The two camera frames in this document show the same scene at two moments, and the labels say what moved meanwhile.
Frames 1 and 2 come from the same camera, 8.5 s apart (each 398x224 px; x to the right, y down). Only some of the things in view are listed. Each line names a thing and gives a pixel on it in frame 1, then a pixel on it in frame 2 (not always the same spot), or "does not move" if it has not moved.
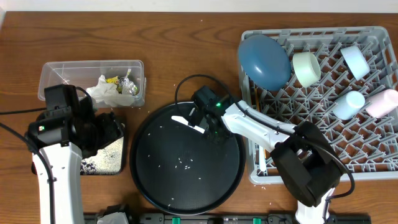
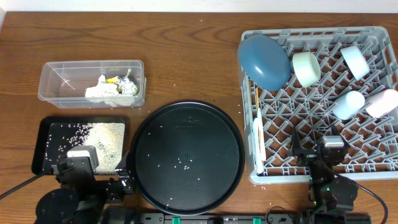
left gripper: (114, 127) to (127, 173)
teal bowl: (307, 68) does not move
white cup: (347, 106) does not move
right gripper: (217, 139) to (306, 155)
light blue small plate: (356, 61) does not move
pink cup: (382, 102) does not move
